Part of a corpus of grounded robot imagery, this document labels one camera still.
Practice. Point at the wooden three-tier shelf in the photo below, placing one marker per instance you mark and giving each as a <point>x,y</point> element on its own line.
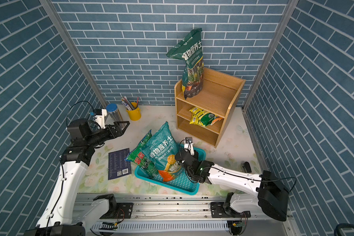
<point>219,96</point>

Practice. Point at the yellow green fertilizer bag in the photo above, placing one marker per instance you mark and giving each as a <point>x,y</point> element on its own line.
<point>203,118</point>

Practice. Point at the yellow pen cup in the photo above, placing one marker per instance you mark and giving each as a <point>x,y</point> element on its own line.
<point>134,115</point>

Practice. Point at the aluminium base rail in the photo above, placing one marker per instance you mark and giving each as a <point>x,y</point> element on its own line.
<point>179,213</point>

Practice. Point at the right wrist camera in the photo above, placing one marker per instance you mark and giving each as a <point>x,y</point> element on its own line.
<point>188,145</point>

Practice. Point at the dark green soil bag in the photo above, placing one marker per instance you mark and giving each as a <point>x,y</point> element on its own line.
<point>190,50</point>

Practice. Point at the teal and orange soil bag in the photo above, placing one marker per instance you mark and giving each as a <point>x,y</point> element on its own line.
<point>161,150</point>

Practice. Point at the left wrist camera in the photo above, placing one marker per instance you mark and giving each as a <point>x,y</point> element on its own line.
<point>99,116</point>

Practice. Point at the pens in cup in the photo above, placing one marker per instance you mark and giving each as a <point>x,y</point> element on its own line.
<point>128,105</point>

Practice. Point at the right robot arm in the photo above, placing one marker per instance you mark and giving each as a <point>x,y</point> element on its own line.
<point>266,191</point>

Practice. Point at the small green red-lettered soil bag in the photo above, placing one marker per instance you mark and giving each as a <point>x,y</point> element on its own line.
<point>139,158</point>

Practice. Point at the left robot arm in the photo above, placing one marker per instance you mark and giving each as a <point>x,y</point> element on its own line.
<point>57,219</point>

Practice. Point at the teal plastic basket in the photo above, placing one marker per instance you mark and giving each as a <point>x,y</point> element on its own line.
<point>181,183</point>

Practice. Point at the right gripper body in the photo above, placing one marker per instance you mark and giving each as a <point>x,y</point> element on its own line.
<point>190,173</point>

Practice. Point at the shiny metal cylinder blue lid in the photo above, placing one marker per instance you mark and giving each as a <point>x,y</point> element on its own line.
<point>114,113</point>

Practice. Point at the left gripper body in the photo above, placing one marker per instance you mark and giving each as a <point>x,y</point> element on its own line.
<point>102,135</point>

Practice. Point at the dark blue book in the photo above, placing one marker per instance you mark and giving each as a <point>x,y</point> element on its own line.
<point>118,166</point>

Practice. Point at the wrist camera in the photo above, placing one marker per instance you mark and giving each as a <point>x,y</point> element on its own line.
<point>188,145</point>
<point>99,116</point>

